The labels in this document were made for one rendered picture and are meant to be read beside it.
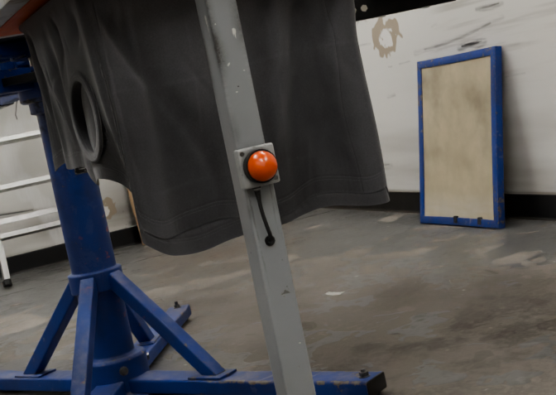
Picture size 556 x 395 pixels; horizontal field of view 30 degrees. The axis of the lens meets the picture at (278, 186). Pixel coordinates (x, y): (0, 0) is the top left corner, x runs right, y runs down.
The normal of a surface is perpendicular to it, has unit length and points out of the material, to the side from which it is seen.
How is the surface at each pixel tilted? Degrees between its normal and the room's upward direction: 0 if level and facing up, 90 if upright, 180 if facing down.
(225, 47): 90
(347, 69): 89
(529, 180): 90
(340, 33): 94
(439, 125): 79
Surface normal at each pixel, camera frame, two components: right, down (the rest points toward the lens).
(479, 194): -0.92, 0.01
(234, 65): 0.39, 0.00
